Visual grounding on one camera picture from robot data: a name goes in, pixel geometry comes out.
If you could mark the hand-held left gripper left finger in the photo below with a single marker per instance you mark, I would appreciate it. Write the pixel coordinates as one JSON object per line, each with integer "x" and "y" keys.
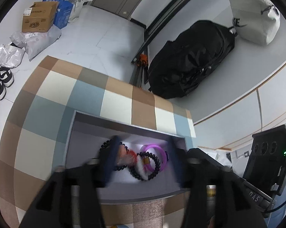
{"x": 110, "y": 156}

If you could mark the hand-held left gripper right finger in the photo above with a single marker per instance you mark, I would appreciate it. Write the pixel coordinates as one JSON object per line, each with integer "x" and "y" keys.
{"x": 178, "y": 163}

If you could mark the red round pendant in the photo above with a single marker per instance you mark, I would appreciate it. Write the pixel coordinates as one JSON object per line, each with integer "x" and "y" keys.
{"x": 131, "y": 156}

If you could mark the purple bangle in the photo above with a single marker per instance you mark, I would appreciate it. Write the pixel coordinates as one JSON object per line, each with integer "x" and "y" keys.
{"x": 154, "y": 147}

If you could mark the white cardboard box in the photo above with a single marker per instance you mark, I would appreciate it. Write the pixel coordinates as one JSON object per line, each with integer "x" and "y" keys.
{"x": 86, "y": 135}

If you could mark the checked tablecloth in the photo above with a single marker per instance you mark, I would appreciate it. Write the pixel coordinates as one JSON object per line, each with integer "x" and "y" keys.
{"x": 50, "y": 87}

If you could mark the small orange object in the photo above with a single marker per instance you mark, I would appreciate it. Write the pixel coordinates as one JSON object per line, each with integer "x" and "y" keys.
{"x": 143, "y": 60}

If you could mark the black backpack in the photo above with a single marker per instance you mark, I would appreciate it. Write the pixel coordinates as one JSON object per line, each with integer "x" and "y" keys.
{"x": 188, "y": 61}

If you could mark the grey plastic package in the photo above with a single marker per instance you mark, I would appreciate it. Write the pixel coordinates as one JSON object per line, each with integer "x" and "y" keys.
{"x": 38, "y": 42}

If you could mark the black coat rack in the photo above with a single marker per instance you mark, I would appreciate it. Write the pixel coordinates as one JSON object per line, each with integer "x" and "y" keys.
{"x": 157, "y": 23}

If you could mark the silver plastic package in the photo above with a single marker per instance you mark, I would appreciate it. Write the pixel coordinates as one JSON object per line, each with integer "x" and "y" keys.
{"x": 7, "y": 55}

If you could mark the grey fabric bag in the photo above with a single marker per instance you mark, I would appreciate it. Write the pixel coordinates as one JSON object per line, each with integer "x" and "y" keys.
{"x": 249, "y": 16}

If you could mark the blue cardboard box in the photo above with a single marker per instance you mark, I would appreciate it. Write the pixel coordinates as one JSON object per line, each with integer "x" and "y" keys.
{"x": 63, "y": 14}

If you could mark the white plastic bag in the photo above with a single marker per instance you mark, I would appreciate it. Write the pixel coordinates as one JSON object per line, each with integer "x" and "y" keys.
{"x": 76, "y": 8}

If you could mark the brown cardboard box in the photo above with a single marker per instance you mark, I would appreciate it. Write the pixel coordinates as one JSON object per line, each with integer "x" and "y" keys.
{"x": 38, "y": 19}

